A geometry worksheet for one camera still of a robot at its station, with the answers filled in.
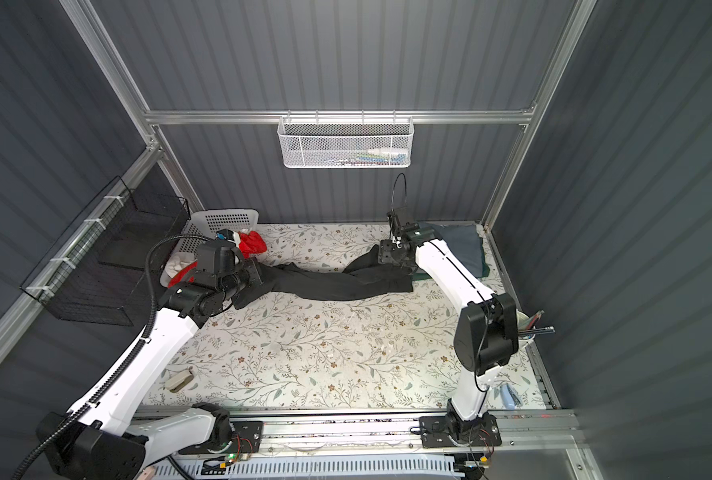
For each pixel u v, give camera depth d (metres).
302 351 0.89
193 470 0.70
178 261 0.96
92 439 0.37
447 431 0.72
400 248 0.64
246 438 0.72
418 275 1.02
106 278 0.76
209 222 1.15
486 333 0.48
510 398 0.77
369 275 0.88
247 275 0.68
